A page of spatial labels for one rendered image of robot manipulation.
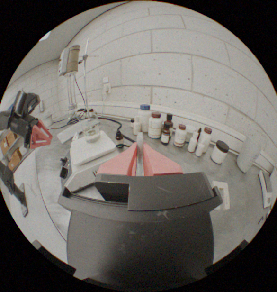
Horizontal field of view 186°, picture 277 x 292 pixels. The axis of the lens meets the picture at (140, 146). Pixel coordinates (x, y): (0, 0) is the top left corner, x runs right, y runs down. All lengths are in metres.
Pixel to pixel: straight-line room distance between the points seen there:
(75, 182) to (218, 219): 0.38
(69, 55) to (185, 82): 0.68
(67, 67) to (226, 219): 0.92
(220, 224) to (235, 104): 0.51
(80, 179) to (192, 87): 0.57
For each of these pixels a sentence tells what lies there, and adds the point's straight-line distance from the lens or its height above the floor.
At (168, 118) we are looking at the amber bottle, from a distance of 0.42.
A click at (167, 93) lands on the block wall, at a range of 0.54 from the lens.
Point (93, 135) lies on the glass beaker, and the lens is 0.26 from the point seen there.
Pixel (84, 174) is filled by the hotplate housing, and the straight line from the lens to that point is 0.25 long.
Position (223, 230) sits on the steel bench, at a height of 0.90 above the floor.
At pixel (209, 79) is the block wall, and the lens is 0.53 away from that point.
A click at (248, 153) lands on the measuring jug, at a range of 0.49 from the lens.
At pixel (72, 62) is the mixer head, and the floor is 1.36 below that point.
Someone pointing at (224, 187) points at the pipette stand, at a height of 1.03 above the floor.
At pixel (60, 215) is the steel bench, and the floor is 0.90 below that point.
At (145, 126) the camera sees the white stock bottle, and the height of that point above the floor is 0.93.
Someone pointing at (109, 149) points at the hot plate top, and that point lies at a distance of 0.23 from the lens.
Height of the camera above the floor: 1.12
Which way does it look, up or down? 36 degrees down
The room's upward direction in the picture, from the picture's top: straight up
